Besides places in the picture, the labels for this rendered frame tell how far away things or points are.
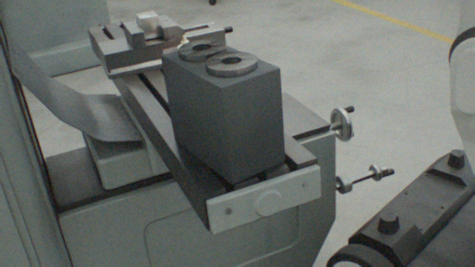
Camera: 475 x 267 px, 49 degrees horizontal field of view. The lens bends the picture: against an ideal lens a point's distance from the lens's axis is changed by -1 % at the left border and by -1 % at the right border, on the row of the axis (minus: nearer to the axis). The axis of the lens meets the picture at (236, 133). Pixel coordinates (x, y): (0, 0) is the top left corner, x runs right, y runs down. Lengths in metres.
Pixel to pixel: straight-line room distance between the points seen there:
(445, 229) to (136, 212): 0.77
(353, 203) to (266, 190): 1.47
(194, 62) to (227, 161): 0.19
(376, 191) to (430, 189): 1.01
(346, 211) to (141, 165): 1.23
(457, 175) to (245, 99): 0.79
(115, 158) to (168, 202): 0.19
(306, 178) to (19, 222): 0.65
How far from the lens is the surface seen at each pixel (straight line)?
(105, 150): 1.34
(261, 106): 0.89
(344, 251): 1.26
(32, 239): 1.30
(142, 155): 1.31
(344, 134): 1.73
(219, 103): 0.85
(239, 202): 0.93
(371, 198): 2.43
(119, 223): 1.39
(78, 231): 1.37
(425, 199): 1.44
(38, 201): 1.27
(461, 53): 1.10
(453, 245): 1.34
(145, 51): 1.47
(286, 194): 0.97
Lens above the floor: 1.42
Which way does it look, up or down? 28 degrees down
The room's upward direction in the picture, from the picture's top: 6 degrees counter-clockwise
